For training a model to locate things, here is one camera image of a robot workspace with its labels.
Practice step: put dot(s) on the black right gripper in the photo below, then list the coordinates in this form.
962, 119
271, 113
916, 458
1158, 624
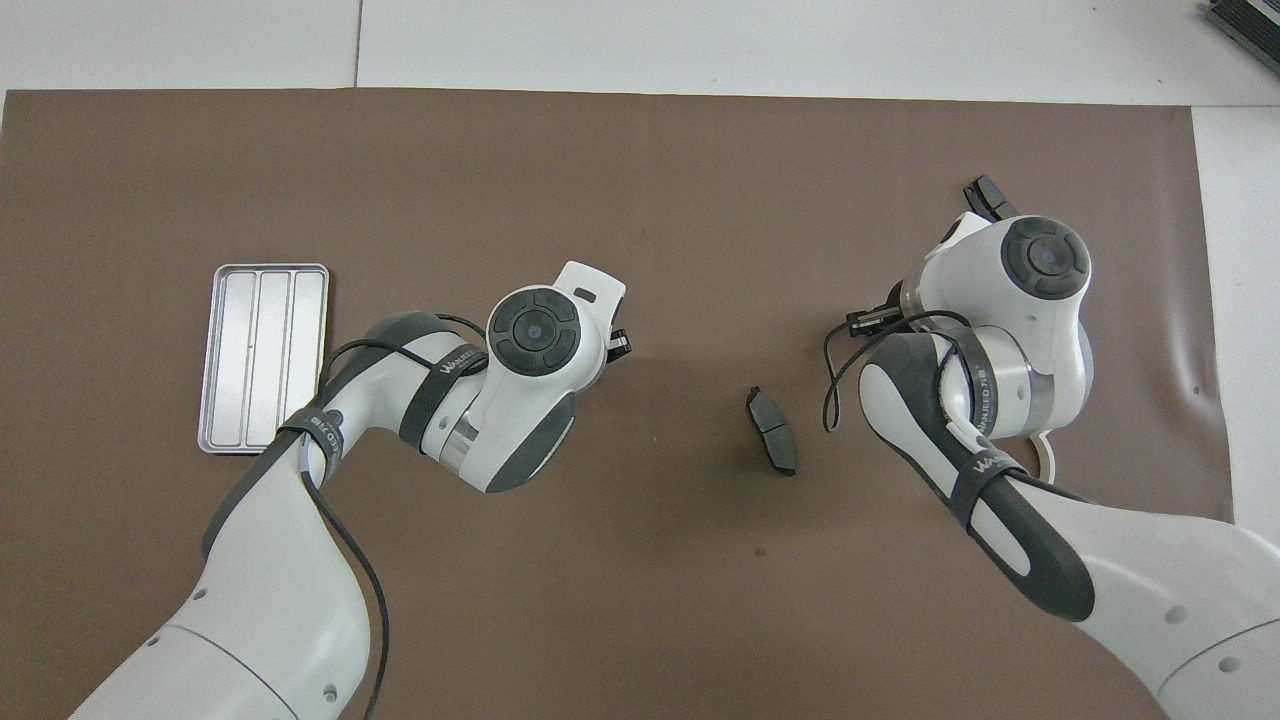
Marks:
875, 320

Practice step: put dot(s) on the dark grey brake pad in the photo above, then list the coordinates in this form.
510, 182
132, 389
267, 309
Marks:
992, 198
772, 430

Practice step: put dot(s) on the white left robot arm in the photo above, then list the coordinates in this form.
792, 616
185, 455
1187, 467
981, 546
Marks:
280, 600

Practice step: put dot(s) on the dark ribbed metal device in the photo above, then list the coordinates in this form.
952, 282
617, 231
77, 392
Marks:
1250, 25

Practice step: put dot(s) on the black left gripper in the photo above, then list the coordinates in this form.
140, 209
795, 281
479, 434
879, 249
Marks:
618, 345

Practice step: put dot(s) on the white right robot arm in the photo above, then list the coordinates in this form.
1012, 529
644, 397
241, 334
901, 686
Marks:
1150, 570

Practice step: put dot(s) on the brown table mat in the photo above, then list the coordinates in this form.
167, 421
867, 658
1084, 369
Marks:
650, 200

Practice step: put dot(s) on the silver metal tray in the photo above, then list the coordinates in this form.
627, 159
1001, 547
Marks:
250, 350

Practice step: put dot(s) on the white curved plastic bracket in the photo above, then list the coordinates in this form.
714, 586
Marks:
1048, 455

